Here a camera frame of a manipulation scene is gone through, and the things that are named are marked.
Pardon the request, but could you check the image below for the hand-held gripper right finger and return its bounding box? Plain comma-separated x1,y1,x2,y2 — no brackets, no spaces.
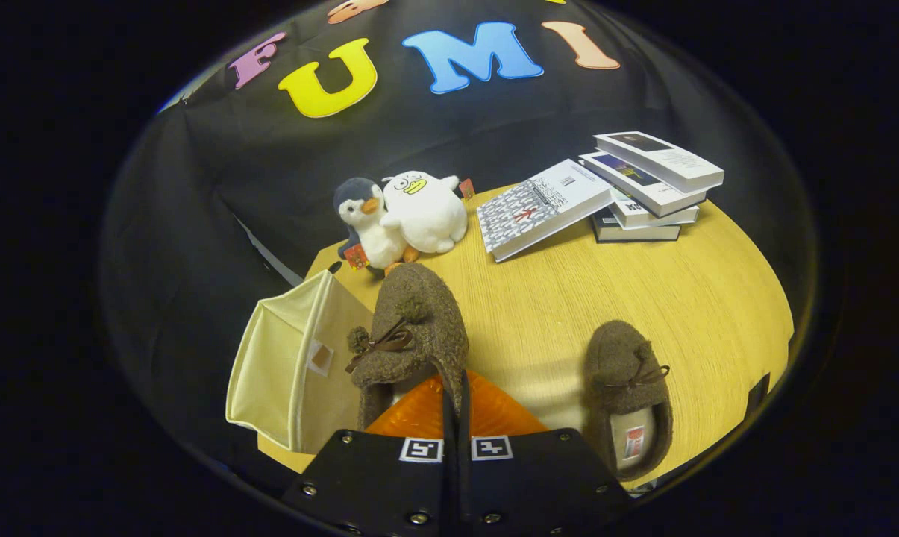
458,369,633,537

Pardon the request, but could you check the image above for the patterned cover white book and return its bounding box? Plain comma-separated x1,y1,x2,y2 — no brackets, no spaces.
476,159,615,263

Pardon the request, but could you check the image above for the white paperback book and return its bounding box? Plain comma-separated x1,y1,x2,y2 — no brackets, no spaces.
610,190,701,230

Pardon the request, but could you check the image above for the grey penguin plush toy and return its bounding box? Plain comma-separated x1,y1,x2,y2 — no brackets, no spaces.
333,177,420,276

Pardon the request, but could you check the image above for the beige fabric storage box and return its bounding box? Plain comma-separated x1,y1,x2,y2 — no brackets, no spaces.
225,268,376,454

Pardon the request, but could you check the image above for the white book blue picture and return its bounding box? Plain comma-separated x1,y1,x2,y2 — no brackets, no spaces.
580,151,708,218

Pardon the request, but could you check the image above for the black backdrop cloth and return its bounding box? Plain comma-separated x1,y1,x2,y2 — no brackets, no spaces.
98,0,819,478

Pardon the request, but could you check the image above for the brown fuzzy shoe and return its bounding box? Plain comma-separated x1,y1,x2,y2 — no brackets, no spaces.
583,319,675,482
345,261,471,432

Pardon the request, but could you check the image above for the white duck plush toy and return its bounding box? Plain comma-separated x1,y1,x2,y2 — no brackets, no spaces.
380,171,469,254

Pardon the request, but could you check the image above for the dark cover book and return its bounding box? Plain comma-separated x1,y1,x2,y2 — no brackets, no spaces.
591,209,682,244

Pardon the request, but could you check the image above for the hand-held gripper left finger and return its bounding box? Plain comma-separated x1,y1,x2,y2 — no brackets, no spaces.
281,373,460,537

